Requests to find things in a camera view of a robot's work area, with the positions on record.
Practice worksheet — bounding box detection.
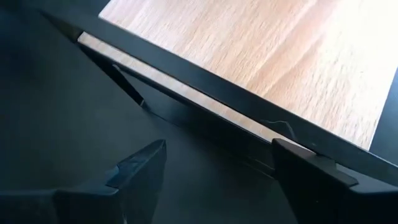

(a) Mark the black table mat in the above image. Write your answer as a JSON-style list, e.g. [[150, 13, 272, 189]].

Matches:
[[0, 0, 398, 224]]

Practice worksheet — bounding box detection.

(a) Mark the wooden shelf with black legs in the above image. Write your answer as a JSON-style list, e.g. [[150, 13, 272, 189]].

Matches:
[[37, 0, 398, 187]]

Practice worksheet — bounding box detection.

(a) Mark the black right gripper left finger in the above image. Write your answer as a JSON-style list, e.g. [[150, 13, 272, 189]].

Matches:
[[0, 139, 167, 224]]

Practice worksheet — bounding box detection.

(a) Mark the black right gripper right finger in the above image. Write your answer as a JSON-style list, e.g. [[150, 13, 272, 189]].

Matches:
[[272, 138, 398, 224]]

